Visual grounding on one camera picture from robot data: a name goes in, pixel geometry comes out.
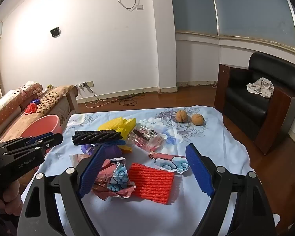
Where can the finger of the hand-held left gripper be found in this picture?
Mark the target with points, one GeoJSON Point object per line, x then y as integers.
{"type": "Point", "coordinates": [39, 137]}
{"type": "Point", "coordinates": [52, 140]}

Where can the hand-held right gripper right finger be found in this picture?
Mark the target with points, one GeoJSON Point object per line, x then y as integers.
{"type": "Point", "coordinates": [199, 167]}

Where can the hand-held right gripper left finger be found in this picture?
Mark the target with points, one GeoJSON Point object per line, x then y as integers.
{"type": "Point", "coordinates": [93, 169]}

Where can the pink plastic bucket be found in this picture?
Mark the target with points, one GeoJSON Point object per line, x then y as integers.
{"type": "Point", "coordinates": [44, 125]}

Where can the pink paper piece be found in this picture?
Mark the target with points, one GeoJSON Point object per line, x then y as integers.
{"type": "Point", "coordinates": [77, 158]}

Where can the purple wrapper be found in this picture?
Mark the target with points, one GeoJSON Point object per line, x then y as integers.
{"type": "Point", "coordinates": [113, 151]}

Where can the long cloud-print wrapper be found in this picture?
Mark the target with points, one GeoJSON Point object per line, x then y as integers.
{"type": "Point", "coordinates": [169, 162]}

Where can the black foam net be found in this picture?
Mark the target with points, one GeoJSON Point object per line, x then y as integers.
{"type": "Point", "coordinates": [95, 136]}

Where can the blue foam net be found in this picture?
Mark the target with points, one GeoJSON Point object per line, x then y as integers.
{"type": "Point", "coordinates": [118, 142]}

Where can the red foam net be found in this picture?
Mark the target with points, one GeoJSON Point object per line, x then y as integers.
{"type": "Point", "coordinates": [152, 182]}

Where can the yellow foam net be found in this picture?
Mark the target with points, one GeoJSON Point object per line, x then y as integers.
{"type": "Point", "coordinates": [118, 125]}

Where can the clear plastic package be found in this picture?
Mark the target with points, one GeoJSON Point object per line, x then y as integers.
{"type": "Point", "coordinates": [147, 139]}

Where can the person's left hand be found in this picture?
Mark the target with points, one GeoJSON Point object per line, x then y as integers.
{"type": "Point", "coordinates": [12, 199]}

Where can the floral light blue tablecloth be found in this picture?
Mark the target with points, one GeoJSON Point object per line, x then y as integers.
{"type": "Point", "coordinates": [223, 157]}

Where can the red plastic bag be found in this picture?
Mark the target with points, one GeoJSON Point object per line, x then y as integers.
{"type": "Point", "coordinates": [30, 108]}

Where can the blue packet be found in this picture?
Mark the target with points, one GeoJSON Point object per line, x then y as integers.
{"type": "Point", "coordinates": [35, 101]}

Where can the brown patterned sofa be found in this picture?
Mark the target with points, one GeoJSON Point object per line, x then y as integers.
{"type": "Point", "coordinates": [51, 98]}

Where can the whole walnut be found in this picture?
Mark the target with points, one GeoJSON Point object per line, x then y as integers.
{"type": "Point", "coordinates": [197, 119]}

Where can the cracked walnut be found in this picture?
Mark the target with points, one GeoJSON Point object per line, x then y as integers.
{"type": "Point", "coordinates": [182, 116]}

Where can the white crumpled cloth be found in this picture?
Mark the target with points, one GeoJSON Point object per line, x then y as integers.
{"type": "Point", "coordinates": [260, 87]}

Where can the black leather armchair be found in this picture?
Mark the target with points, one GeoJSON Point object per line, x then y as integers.
{"type": "Point", "coordinates": [260, 73]}

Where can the blue window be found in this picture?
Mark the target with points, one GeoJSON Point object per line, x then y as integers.
{"type": "Point", "coordinates": [248, 9]}

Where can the wooden sofa frame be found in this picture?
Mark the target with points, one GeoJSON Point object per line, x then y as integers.
{"type": "Point", "coordinates": [72, 100]}

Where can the wall power socket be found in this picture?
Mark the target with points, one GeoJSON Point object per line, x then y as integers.
{"type": "Point", "coordinates": [84, 84]}

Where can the black wall bracket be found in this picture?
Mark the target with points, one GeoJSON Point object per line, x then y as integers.
{"type": "Point", "coordinates": [55, 32]}

